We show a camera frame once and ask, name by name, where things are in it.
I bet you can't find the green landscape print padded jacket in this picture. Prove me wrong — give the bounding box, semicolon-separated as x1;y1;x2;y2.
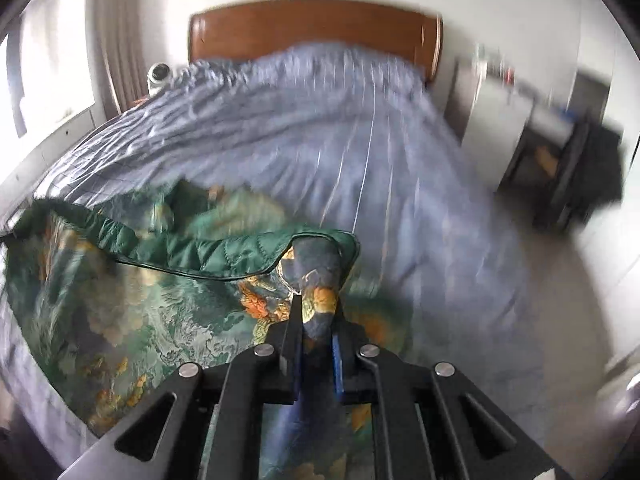
1;180;406;479

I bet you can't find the dark wooden chair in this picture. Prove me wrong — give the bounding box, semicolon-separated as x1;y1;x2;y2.
502;127;586;232

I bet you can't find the black jacket on chair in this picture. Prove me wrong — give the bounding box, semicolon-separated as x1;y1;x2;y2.
553;119;623;226

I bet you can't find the blue plaid bed duvet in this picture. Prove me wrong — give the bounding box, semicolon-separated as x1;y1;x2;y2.
28;44;546;441

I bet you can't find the white window sill cabinet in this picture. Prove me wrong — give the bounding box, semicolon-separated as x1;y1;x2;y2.
1;104;106;223

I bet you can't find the white desk with drawer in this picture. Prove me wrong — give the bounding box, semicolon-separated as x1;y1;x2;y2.
445;60;574;191

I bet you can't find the brown wooden headboard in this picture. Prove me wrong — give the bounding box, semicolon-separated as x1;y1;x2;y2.
188;0;444;84

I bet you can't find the beige window curtain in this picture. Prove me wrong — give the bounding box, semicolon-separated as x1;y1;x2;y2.
86;0;146;119

